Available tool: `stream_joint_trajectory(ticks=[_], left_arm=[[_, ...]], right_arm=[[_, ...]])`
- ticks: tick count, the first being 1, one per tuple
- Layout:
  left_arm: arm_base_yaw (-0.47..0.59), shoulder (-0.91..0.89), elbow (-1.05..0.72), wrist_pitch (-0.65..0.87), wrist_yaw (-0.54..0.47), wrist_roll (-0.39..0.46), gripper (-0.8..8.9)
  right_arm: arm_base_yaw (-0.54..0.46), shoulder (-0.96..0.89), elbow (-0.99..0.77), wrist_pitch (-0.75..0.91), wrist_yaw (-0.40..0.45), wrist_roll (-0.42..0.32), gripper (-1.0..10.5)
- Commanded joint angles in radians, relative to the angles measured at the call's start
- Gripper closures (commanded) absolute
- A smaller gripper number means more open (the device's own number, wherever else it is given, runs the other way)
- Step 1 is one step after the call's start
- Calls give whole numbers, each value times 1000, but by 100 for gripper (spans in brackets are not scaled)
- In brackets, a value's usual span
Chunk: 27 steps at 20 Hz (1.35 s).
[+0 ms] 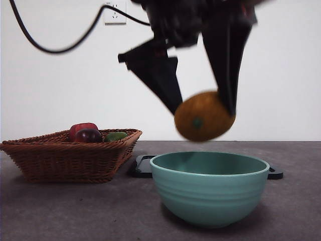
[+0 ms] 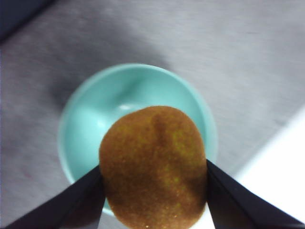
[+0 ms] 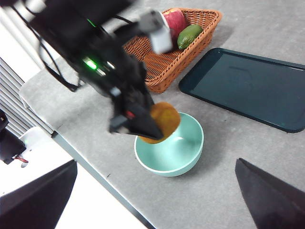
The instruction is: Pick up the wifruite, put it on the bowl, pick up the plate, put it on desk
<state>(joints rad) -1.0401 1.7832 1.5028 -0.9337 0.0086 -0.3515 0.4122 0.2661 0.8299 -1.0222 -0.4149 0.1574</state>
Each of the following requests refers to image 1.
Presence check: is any brown wicker basket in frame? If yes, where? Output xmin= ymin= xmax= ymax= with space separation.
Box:
xmin=0 ymin=128 xmax=143 ymax=184

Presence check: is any red apple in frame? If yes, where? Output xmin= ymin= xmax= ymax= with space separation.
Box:
xmin=69 ymin=123 xmax=98 ymax=141

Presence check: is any golden-brown fuzzy kiwi fruit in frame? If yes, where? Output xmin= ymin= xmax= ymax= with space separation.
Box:
xmin=174 ymin=90 xmax=237 ymax=143

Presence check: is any teal ceramic bowl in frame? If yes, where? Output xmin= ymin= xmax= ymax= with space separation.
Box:
xmin=149 ymin=151 xmax=270 ymax=228

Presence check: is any white wall socket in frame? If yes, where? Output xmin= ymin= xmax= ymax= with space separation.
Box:
xmin=104 ymin=0 xmax=127 ymax=25

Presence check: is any green avocado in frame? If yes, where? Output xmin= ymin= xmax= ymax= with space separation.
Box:
xmin=104 ymin=132 xmax=128 ymax=143

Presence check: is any dark purple onion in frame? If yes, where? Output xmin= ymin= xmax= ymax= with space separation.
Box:
xmin=75 ymin=128 xmax=103 ymax=143

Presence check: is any dark rectangular tray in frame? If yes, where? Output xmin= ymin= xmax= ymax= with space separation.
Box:
xmin=128 ymin=155 xmax=284 ymax=180

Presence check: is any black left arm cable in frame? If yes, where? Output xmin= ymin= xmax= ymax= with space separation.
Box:
xmin=9 ymin=0 xmax=151 ymax=54

